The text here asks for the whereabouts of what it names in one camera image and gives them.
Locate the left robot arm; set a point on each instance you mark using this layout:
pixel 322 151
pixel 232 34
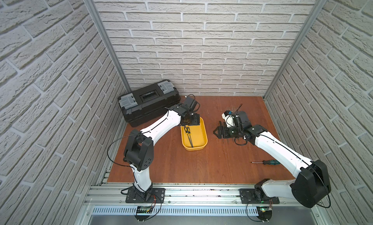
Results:
pixel 139 150

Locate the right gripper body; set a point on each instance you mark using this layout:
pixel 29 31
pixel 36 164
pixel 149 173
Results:
pixel 230 132

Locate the left circuit board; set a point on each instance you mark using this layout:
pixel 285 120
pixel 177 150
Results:
pixel 144 213

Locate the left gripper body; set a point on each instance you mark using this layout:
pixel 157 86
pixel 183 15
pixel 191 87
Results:
pixel 190 119

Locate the black plastic toolbox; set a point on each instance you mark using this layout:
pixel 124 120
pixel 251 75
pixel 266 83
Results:
pixel 147 103

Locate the circuit board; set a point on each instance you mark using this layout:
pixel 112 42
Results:
pixel 144 213
pixel 264 214

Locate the green black screwdriver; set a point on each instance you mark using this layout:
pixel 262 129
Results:
pixel 269 162

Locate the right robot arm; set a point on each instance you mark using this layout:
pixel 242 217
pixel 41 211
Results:
pixel 311 178

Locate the right circuit board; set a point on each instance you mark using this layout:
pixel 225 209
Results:
pixel 264 214

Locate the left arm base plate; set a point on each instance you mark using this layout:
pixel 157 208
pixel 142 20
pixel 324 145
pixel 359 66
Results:
pixel 153 195

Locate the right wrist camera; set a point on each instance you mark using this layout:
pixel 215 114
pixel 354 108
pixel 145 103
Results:
pixel 228 118

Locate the aluminium frame rail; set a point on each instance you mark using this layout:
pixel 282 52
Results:
pixel 177 194

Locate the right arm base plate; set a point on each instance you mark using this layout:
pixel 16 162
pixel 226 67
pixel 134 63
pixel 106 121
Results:
pixel 253 196

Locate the yellow plastic tray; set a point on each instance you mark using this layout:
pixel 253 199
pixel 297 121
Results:
pixel 194 138

